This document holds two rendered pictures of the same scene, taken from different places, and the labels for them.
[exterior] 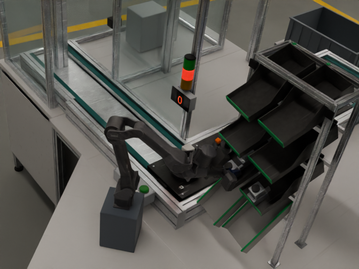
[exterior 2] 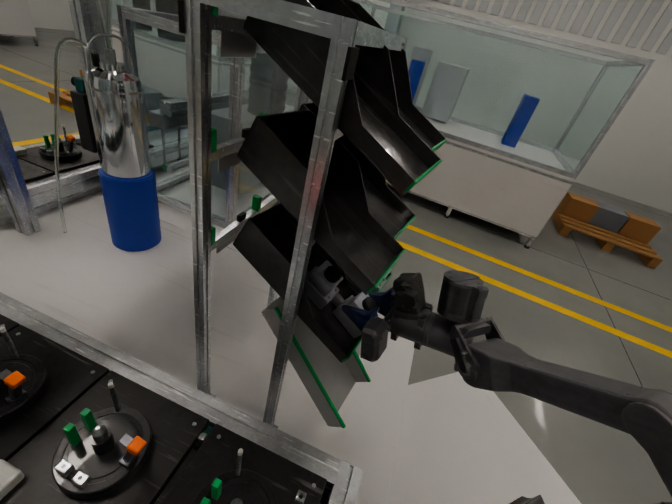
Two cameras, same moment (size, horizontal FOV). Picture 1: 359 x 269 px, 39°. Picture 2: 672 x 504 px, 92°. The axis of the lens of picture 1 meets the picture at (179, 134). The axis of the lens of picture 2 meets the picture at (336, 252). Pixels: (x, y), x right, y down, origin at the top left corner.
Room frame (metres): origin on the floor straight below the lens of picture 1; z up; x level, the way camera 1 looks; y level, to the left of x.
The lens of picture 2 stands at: (1.68, 0.13, 1.65)
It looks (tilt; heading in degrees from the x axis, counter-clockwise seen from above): 34 degrees down; 236
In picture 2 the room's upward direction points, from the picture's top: 15 degrees clockwise
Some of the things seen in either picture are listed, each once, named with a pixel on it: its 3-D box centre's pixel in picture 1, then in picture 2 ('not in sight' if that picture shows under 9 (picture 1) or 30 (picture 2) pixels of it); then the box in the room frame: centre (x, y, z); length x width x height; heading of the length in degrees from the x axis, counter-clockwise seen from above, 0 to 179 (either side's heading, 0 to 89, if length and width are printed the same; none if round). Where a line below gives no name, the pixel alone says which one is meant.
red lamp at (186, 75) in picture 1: (187, 72); not in sight; (1.83, 0.00, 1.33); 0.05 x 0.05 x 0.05
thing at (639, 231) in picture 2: not in sight; (607, 226); (-3.84, -1.65, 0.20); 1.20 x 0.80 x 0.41; 131
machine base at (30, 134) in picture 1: (125, 109); not in sight; (2.69, 0.38, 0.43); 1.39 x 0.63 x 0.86; 135
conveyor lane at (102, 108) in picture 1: (147, 141); not in sight; (1.84, 0.15, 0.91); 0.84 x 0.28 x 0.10; 45
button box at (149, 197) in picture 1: (133, 184); not in sight; (1.52, 0.16, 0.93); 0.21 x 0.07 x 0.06; 45
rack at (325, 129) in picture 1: (281, 159); (288, 245); (1.45, -0.39, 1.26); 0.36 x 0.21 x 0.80; 45
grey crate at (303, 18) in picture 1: (334, 41); not in sight; (3.50, -1.06, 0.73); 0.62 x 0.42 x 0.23; 45
